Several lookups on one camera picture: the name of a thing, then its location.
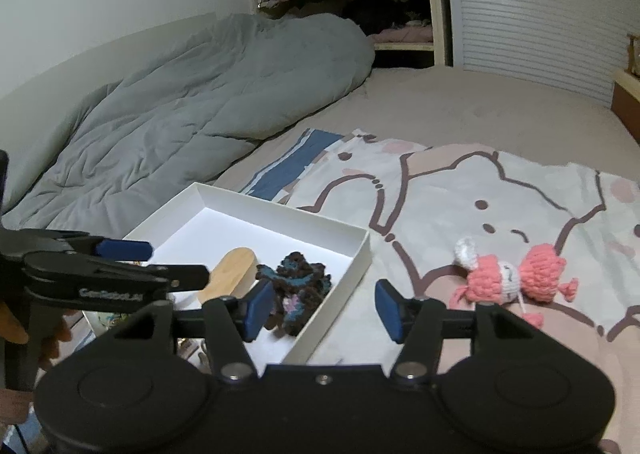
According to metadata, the oval wooden block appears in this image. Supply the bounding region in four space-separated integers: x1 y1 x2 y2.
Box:
198 247 257 304

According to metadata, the dark crochet flower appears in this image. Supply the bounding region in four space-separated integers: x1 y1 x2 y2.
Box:
255 251 332 337

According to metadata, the pink crochet doll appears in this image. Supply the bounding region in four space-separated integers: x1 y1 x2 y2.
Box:
449 238 579 329

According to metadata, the floral blue fabric pouch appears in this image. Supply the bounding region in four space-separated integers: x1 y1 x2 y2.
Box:
87 312 128 337

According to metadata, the person left hand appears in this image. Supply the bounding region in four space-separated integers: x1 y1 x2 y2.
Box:
1 302 74 425

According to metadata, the grey-green duvet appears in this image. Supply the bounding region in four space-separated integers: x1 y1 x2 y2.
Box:
2 14 374 238

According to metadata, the white cardboard box tray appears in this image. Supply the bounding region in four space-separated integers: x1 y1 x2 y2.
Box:
81 181 372 368

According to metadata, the cartoon cat patterned cloth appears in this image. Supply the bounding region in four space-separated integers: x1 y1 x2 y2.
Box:
245 131 639 453

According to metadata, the wooden headboard ledge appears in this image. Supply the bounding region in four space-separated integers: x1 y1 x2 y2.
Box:
611 69 640 143

